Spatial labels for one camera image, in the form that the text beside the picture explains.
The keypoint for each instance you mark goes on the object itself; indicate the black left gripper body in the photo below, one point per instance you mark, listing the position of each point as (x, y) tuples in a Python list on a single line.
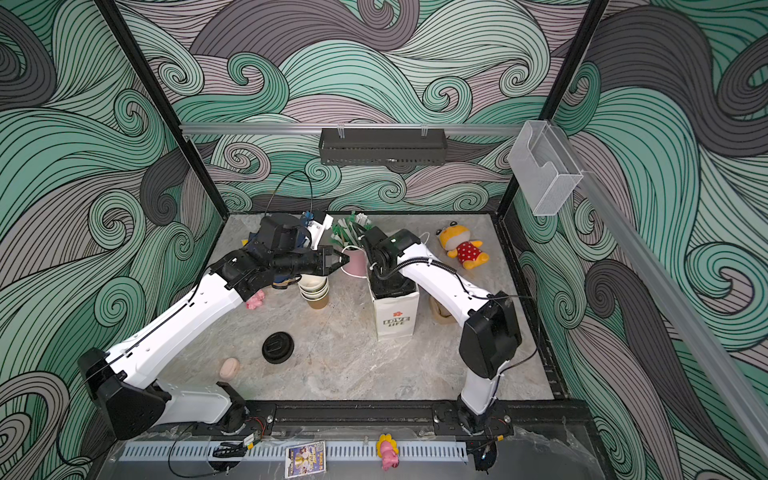
[(303, 262)]

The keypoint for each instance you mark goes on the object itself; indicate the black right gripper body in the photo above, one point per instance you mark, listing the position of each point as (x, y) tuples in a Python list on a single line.
[(392, 285)]

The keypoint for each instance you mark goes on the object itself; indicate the white paper takeout bag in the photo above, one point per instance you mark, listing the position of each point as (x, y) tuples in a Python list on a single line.
[(394, 317)]

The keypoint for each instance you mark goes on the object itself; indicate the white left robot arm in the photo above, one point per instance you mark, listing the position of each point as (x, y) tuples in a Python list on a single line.
[(123, 382)]

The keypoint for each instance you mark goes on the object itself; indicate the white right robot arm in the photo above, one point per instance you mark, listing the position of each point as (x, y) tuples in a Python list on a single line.
[(490, 332)]

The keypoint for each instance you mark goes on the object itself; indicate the pink cup holder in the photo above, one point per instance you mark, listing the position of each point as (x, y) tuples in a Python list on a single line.
[(357, 265)]

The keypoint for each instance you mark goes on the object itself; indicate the stack of paper cups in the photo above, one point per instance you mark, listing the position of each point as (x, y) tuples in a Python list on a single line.
[(314, 290)]

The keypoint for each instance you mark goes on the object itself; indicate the small pink pig toy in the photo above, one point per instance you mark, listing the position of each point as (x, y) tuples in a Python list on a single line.
[(256, 301)]

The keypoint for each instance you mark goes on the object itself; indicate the brown pulp cup carrier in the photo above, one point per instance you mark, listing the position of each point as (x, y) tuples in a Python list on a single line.
[(440, 313)]

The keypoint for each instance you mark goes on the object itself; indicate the green white wrapped straws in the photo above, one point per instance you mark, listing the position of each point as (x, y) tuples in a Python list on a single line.
[(346, 230)]

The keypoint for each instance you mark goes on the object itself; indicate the yellow red plush toy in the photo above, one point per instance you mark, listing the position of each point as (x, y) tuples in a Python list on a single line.
[(456, 240)]

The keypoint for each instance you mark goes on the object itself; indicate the stack of black lids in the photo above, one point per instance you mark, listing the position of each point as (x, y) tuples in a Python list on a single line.
[(278, 347)]

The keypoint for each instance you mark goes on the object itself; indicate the pink earbud case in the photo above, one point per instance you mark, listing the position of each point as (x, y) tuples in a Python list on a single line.
[(229, 369)]

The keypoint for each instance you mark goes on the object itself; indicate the pink figurine toy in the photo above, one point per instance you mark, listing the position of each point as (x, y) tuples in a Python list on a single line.
[(387, 451)]

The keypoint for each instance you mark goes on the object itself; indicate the colourful picture card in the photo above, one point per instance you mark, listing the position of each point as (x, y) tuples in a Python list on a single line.
[(306, 459)]

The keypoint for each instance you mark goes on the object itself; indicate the black wall shelf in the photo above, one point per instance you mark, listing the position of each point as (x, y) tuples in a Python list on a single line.
[(382, 146)]

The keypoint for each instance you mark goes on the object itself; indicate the clear plastic wall holder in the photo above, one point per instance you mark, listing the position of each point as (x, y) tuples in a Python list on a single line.
[(545, 165)]

